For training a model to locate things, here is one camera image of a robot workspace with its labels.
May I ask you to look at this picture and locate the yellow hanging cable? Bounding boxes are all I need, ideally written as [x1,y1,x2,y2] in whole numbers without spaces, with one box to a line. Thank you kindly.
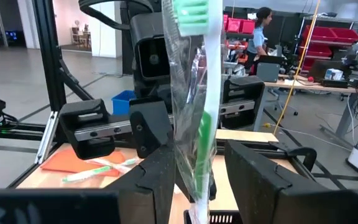
[272,0,322,136]

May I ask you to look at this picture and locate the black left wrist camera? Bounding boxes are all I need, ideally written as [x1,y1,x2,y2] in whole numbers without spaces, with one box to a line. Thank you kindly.
[130,12,172,82]

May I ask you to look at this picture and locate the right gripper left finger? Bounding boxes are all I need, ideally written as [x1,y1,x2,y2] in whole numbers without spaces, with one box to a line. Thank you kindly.
[0,144,177,224]

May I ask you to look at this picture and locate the red plastic storage bin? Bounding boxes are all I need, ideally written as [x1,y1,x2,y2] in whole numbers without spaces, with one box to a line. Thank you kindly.
[330,27,358,44]
[226,17,242,34]
[301,26,338,43]
[301,43,334,58]
[239,18,257,34]

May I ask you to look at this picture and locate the blue plastic bin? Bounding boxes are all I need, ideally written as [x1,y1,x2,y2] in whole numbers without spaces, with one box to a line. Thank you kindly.
[111,90,136,116]

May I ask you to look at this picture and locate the green toothbrush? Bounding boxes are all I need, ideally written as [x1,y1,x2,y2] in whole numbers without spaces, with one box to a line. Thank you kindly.
[61,166,113,184]
[162,0,225,224]

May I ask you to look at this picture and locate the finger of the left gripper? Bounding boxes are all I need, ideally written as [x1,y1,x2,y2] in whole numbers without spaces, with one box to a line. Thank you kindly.
[129,99,173,159]
[173,99,205,162]

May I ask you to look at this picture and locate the grey monitor back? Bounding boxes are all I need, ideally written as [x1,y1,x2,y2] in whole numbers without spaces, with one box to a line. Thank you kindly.
[255,62,281,83]

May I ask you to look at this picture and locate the silver metal frame bracket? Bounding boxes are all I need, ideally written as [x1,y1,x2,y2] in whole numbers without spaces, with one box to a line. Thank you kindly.
[34,111,59,165]

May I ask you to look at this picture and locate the black curved frame hook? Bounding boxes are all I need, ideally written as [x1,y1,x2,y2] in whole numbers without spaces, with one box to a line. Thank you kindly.
[268,141,318,172]

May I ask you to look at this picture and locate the black plastic slotted basket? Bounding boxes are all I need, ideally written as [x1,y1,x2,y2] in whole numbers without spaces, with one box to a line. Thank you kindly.
[183,210,244,224]

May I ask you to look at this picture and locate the person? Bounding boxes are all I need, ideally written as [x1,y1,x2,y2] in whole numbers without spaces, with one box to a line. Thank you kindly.
[245,6,273,76]

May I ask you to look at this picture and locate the flat orange plastic lid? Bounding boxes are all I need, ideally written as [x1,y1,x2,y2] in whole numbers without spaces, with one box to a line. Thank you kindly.
[40,147,127,178]

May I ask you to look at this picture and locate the black laptop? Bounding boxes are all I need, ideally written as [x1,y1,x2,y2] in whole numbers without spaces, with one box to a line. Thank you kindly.
[308,59,349,88]

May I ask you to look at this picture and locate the wooden desk grey legs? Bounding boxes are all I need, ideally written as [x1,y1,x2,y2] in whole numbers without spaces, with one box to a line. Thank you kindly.
[253,77,358,147]

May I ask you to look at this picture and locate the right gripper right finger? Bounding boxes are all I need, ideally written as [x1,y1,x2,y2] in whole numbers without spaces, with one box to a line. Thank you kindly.
[224,139,358,224]

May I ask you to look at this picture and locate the black camera cable loop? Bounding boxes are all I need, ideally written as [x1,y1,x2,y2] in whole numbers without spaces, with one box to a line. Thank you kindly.
[78,0,155,32]

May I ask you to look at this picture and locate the small white box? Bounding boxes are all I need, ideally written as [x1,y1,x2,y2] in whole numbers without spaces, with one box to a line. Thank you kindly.
[324,68,344,81]

